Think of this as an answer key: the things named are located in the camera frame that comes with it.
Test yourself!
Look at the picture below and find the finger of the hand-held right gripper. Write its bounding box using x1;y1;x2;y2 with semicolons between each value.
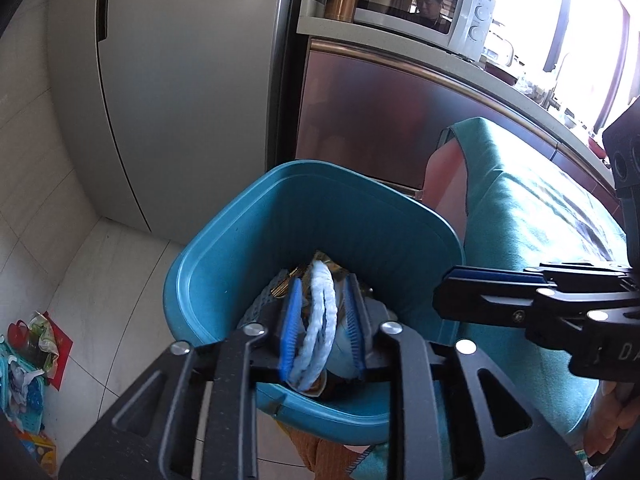
447;266;548;288
432;280;541;331

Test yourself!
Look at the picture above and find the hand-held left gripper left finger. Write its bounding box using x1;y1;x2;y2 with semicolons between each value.
57;280;303;480

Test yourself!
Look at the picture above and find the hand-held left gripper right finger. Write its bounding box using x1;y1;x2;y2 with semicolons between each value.
342;275;586;480

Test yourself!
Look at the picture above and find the white foam net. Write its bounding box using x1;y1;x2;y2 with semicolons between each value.
290;262;337;392

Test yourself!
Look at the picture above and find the gold snack wrapper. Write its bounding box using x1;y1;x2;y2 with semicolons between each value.
270;250;373;306

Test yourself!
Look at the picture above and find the teal plastic bin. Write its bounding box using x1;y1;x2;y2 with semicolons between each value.
163;160;467;447

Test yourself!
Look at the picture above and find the person's right hand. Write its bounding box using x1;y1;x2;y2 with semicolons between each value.
582;381;623;463

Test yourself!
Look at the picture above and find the teal printed tablecloth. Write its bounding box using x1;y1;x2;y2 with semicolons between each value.
447;116;632;436

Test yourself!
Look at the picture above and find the pink table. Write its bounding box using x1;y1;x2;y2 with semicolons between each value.
422;127;468;261

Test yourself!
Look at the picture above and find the person's leg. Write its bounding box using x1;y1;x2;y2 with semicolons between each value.
280;422;381;480

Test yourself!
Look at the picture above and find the steel kitchen faucet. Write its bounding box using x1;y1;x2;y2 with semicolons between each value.
542;52;571;111

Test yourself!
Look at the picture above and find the kitchen counter with cabinets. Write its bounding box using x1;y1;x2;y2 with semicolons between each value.
295;15;626;201

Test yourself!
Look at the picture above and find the glass electric kettle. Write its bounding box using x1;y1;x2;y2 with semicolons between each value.
482;22;516;67

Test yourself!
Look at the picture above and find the red bag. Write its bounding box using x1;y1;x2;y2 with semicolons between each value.
7;311;74;391

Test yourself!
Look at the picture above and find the silver microwave oven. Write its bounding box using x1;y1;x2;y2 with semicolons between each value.
354;0;496;55

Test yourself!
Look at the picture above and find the grey refrigerator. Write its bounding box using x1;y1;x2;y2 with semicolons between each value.
47;0;301;235

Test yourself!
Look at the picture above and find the teal patterned bag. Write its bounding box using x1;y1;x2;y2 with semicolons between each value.
0;342;46;433

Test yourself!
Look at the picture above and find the dark framed window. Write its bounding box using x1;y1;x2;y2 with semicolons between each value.
462;0;640;131

